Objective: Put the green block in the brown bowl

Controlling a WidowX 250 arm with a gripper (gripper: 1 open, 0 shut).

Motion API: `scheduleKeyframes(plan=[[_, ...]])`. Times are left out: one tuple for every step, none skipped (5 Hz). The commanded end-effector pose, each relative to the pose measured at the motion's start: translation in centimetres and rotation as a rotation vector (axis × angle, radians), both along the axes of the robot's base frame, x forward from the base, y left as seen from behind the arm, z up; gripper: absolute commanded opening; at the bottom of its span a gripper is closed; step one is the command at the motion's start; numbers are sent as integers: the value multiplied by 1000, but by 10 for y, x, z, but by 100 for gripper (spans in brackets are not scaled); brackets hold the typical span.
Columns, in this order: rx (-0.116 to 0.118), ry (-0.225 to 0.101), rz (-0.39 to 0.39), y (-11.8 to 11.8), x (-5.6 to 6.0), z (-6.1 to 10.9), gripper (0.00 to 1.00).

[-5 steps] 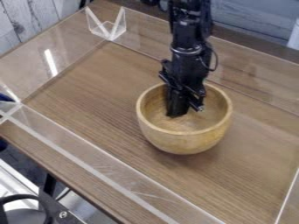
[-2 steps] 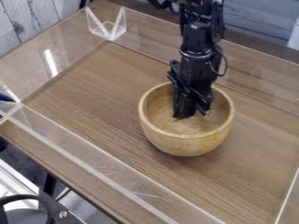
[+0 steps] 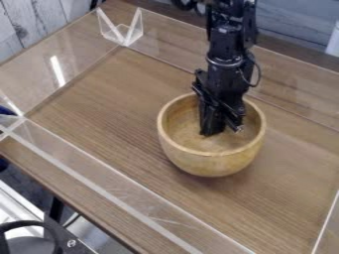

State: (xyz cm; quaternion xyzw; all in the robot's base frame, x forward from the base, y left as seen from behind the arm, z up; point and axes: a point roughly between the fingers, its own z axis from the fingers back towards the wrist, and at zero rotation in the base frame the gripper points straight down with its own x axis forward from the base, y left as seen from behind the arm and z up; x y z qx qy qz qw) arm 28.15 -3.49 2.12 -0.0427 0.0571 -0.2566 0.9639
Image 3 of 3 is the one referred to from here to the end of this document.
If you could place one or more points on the black table leg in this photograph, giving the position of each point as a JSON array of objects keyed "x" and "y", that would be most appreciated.
[{"x": 57, "y": 210}]

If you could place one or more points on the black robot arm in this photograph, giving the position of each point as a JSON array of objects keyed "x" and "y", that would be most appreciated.
[{"x": 232, "y": 29}]

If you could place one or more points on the clear acrylic tray enclosure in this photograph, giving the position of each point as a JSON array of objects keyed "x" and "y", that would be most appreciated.
[{"x": 105, "y": 130}]

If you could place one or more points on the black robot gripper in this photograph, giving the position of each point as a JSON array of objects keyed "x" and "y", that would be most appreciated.
[{"x": 221, "y": 88}]

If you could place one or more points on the black metal bracket with screw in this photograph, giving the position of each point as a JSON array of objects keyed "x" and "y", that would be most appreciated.
[{"x": 72, "y": 243}]

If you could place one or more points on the light wooden bowl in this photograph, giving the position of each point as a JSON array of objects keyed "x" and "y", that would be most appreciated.
[{"x": 208, "y": 156}]

